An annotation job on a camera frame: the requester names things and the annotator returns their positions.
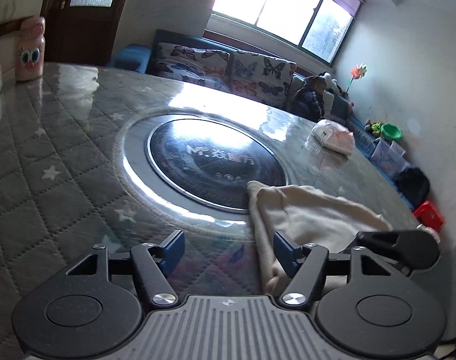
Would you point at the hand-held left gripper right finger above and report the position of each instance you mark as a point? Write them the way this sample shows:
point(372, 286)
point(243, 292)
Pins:
point(286, 251)

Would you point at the square butterfly print pillow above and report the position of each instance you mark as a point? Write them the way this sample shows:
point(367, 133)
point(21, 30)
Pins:
point(258, 75)

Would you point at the red plastic box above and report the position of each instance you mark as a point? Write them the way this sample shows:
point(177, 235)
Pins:
point(430, 215)

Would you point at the black bag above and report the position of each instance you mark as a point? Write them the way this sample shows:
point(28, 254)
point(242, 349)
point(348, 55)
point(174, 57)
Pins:
point(413, 187)

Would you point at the large window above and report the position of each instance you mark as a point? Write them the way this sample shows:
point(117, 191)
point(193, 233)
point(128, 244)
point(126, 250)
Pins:
point(280, 0)

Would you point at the green plastic bowl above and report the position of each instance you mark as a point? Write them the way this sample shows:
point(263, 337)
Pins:
point(391, 131)

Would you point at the green plush toy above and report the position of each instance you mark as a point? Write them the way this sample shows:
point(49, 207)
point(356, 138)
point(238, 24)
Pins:
point(374, 128)

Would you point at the beige cloth garment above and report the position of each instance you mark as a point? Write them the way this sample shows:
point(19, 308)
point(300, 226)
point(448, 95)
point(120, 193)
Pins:
point(318, 213)

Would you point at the blue sofa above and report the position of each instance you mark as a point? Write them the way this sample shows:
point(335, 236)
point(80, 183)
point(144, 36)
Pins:
point(132, 56)

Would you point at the clear storage box cartoon print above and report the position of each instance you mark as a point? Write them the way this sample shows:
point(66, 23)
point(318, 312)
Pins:
point(380, 155)

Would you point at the white plush toy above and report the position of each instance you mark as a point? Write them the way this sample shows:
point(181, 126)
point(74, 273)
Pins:
point(329, 80)

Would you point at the white pink tissue pack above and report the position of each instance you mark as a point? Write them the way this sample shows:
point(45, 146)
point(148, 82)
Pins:
point(334, 137)

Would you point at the long butterfly print pillow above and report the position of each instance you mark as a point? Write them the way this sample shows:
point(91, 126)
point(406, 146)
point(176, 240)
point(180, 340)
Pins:
point(183, 67)

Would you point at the colourful pinwheel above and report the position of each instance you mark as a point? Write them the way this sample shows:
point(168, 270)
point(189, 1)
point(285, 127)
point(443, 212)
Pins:
point(357, 72)

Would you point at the pink owl face jar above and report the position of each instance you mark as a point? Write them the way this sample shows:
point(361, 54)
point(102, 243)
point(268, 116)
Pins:
point(29, 67)

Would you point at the dark wooden glass door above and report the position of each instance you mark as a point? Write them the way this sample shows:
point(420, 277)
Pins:
point(82, 33)

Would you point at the small clear plastic box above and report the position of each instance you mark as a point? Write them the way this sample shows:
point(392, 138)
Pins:
point(397, 159)

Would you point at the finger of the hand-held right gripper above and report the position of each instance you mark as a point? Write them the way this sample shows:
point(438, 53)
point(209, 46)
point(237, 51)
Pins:
point(377, 242)

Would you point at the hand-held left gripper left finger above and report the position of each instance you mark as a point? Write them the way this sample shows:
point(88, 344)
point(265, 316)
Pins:
point(173, 251)

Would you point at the round black induction cooktop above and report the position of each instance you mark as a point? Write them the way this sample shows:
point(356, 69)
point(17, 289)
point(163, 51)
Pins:
point(213, 165)

